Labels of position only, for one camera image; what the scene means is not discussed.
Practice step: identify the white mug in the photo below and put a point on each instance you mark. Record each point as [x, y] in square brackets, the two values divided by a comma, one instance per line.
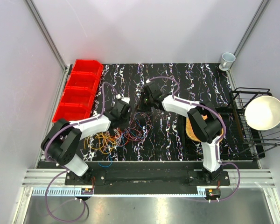
[227, 59]

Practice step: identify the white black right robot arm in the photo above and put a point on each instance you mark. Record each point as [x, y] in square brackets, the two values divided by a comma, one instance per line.
[212, 166]

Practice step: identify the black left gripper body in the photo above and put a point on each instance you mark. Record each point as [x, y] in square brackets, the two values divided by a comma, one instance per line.
[125, 120]

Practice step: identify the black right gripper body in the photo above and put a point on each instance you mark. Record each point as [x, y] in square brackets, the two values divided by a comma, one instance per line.
[145, 103]

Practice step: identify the red storage bin row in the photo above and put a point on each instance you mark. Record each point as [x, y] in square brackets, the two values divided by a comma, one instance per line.
[79, 93]

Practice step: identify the black wire dish rack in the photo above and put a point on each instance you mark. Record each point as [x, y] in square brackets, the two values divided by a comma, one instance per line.
[239, 99]

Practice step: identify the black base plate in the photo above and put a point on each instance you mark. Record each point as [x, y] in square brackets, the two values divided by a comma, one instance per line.
[188, 172]

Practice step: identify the woven bamboo tray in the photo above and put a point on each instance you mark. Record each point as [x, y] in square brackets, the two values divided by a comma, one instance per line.
[191, 130]

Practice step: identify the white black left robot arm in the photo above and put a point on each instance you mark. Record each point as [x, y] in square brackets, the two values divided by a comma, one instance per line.
[60, 144]

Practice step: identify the white bowl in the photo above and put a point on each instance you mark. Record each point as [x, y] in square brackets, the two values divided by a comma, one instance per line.
[263, 113]

